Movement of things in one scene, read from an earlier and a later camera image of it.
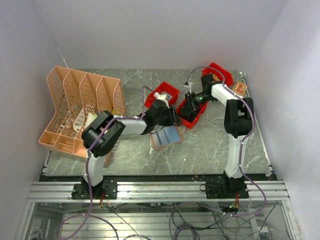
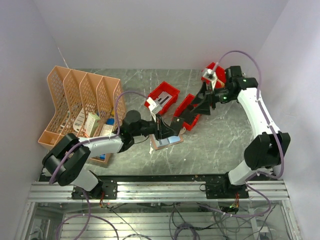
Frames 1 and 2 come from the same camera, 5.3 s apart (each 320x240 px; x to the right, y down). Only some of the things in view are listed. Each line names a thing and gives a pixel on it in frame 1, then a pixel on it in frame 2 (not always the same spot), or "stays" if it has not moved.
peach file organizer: (79, 98) stays
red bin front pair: (192, 124) stays
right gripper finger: (188, 112) → (201, 106)
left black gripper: (174, 118) → (162, 130)
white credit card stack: (168, 97) stays
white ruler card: (79, 121) stays
